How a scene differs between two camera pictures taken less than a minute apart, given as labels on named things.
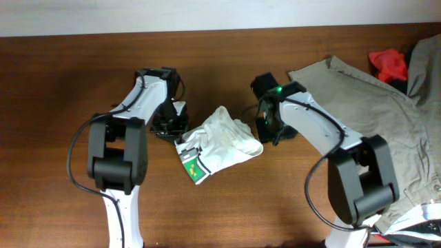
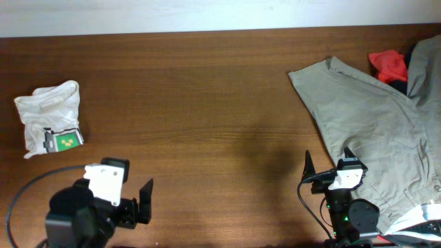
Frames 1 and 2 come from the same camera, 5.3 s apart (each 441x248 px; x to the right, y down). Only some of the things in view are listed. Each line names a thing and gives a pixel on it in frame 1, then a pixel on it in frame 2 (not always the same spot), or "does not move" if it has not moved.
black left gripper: [169, 128] -> [129, 211]
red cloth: [389, 63] does not move
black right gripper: [275, 134] -> [320, 186]
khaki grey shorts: [409, 119] does not move
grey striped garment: [424, 224] does not move
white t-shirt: [220, 140] -> [51, 114]
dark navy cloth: [401, 84] does not move
